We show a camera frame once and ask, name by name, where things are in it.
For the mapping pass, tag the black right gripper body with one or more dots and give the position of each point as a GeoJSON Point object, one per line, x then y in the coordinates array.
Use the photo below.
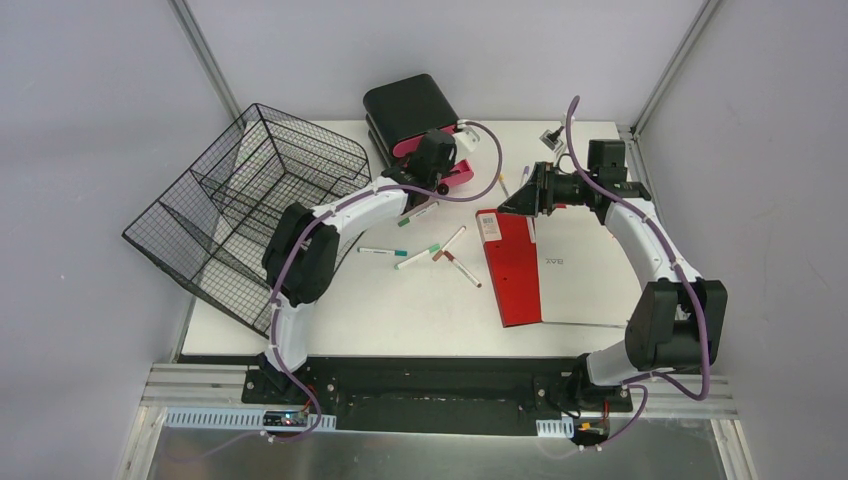
{"type": "Point", "coordinates": [565, 189]}

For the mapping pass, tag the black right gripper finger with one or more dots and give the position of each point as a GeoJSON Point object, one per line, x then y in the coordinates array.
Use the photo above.
{"type": "Point", "coordinates": [539, 176]}
{"type": "Point", "coordinates": [526, 201]}

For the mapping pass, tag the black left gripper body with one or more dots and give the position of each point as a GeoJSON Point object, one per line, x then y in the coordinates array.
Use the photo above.
{"type": "Point", "coordinates": [416, 177]}

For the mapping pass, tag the pink drawer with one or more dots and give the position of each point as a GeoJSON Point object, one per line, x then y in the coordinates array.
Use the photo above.
{"type": "Point", "coordinates": [461, 173]}

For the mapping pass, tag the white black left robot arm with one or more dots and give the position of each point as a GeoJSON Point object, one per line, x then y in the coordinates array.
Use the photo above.
{"type": "Point", "coordinates": [300, 260]}

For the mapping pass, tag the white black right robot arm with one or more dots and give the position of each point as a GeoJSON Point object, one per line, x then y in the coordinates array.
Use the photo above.
{"type": "Point", "coordinates": [675, 328]}

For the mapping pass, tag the white pen on binder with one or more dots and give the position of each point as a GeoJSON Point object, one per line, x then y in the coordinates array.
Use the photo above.
{"type": "Point", "coordinates": [531, 229]}

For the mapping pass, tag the yellow cap white pen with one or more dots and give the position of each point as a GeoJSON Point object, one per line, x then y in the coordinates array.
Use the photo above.
{"type": "Point", "coordinates": [503, 186]}

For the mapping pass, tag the red binder folder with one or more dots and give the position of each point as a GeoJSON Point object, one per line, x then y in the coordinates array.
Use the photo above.
{"type": "Point", "coordinates": [511, 257]}

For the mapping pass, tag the black drawer cabinet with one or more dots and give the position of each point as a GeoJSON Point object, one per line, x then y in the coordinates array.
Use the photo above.
{"type": "Point", "coordinates": [400, 113]}

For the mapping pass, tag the green cap marker pen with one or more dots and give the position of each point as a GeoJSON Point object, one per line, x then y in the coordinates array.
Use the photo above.
{"type": "Point", "coordinates": [417, 214]}

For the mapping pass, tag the white binder cover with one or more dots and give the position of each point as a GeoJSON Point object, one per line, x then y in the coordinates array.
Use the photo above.
{"type": "Point", "coordinates": [585, 278]}

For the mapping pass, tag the brown cap white marker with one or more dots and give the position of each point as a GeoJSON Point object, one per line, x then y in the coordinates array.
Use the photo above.
{"type": "Point", "coordinates": [440, 252]}

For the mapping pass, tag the red brown white marker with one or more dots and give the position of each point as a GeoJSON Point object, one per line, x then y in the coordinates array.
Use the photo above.
{"type": "Point", "coordinates": [463, 269]}

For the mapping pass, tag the teal cap white marker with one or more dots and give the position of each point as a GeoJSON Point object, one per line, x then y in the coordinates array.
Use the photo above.
{"type": "Point", "coordinates": [382, 251]}

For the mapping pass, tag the green cap white marker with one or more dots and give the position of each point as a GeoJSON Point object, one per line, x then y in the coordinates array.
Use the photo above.
{"type": "Point", "coordinates": [417, 257]}

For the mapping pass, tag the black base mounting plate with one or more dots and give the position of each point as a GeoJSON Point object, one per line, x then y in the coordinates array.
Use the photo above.
{"type": "Point", "coordinates": [473, 396]}

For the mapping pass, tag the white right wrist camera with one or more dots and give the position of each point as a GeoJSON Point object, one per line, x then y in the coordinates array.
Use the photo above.
{"type": "Point", "coordinates": [551, 138]}

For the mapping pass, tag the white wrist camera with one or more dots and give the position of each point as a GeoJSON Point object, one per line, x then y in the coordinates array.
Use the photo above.
{"type": "Point", "coordinates": [466, 140]}
{"type": "Point", "coordinates": [551, 138]}

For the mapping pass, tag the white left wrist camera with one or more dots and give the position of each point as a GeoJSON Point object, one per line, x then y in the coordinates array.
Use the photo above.
{"type": "Point", "coordinates": [466, 140]}

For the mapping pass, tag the white cable duct right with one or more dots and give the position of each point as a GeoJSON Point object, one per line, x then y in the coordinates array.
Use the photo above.
{"type": "Point", "coordinates": [555, 428]}

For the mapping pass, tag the white cable duct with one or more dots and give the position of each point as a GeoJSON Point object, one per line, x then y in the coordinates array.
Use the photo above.
{"type": "Point", "coordinates": [248, 419]}
{"type": "Point", "coordinates": [555, 428]}

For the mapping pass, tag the black wire mesh tray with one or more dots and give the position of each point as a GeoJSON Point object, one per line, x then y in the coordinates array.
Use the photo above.
{"type": "Point", "coordinates": [209, 229]}

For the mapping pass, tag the white cable duct left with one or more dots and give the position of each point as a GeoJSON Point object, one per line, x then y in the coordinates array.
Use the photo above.
{"type": "Point", "coordinates": [248, 419]}

